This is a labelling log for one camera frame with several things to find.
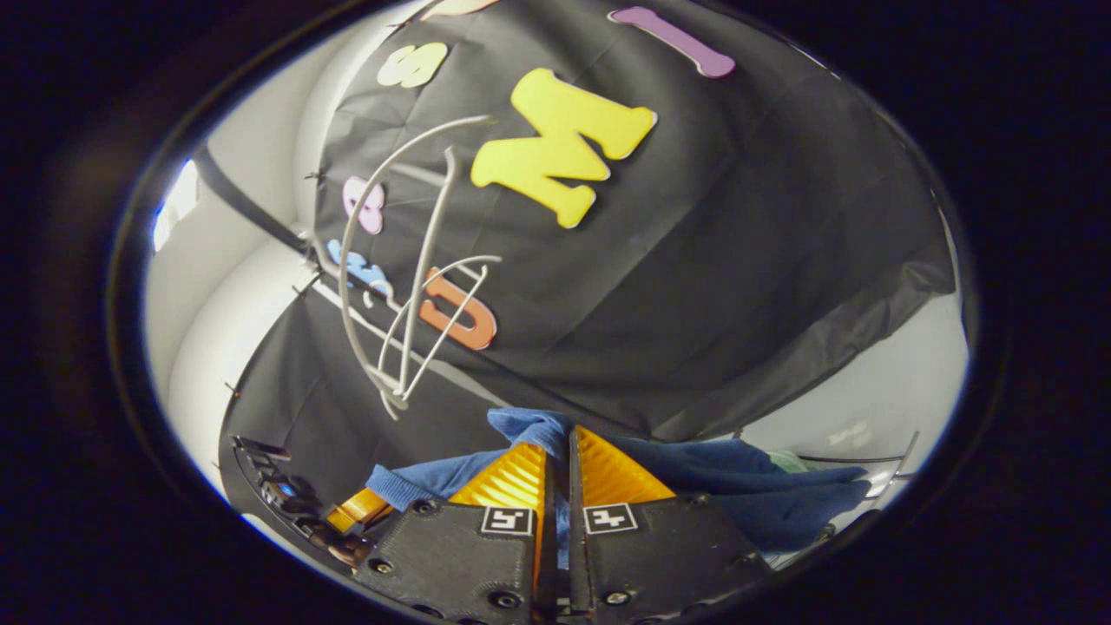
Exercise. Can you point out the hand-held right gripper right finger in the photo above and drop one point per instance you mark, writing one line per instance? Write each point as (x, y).
(577, 555)

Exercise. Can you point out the small white hanger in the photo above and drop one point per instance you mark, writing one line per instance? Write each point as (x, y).
(450, 323)

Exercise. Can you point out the black clothes rack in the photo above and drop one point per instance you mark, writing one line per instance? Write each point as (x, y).
(247, 204)

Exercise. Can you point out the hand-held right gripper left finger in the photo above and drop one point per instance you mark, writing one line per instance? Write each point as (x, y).
(547, 555)

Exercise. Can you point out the black backdrop cloth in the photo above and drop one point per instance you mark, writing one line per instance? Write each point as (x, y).
(694, 260)

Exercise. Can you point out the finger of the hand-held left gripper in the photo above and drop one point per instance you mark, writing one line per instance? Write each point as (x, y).
(360, 510)

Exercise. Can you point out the large white hanger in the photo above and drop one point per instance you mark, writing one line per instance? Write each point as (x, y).
(434, 226)

